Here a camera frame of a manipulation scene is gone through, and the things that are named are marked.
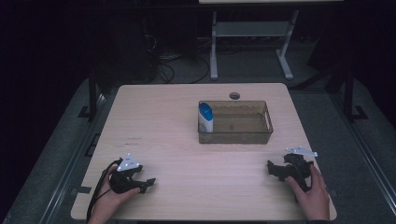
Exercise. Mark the white metal stand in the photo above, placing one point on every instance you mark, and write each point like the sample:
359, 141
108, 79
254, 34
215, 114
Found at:
249, 29

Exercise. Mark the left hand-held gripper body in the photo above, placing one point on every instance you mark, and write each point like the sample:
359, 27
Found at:
126, 180

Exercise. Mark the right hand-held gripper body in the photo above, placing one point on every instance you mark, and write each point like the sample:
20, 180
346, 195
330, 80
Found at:
298, 169

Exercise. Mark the brown transparent plastic basket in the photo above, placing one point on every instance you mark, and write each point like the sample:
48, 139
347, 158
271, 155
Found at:
239, 129

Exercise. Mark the person's left hand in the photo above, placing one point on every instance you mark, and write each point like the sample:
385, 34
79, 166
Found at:
109, 202

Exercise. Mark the person's right hand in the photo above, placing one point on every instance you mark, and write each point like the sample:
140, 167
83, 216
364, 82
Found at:
314, 199

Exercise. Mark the white bottle with blue cap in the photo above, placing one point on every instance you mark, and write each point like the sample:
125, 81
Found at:
205, 117

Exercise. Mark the black metal stand leg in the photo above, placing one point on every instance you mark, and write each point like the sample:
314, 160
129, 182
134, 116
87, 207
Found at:
92, 93
349, 93

